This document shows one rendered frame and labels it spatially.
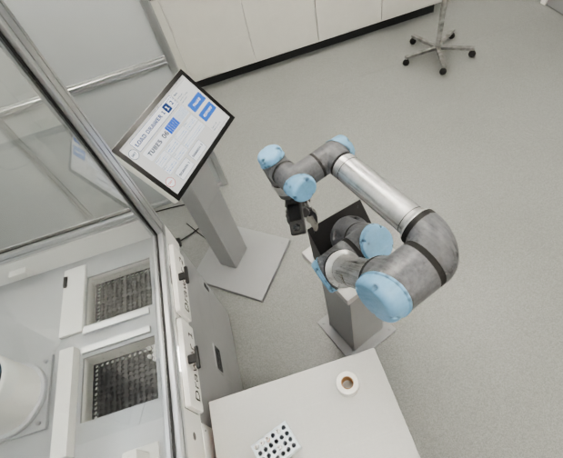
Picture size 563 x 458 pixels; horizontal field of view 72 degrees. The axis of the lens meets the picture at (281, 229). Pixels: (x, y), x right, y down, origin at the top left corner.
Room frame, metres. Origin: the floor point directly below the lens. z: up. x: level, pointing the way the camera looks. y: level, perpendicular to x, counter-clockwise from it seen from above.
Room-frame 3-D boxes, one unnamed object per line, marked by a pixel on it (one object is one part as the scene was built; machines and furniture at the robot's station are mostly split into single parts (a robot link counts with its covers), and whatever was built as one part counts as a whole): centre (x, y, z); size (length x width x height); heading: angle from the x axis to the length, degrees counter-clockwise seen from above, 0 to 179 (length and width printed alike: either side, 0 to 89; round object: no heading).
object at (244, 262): (1.40, 0.30, 0.51); 0.50 x 0.45 x 1.02; 53
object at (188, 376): (0.49, 0.41, 0.87); 0.29 x 0.02 x 0.11; 1
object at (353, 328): (0.76, -0.23, 0.38); 0.30 x 0.30 x 0.76; 21
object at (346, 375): (0.31, -0.05, 0.78); 0.07 x 0.07 x 0.04
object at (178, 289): (0.81, 0.42, 0.87); 0.29 x 0.02 x 0.11; 1
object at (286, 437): (0.20, 0.21, 0.78); 0.12 x 0.08 x 0.04; 109
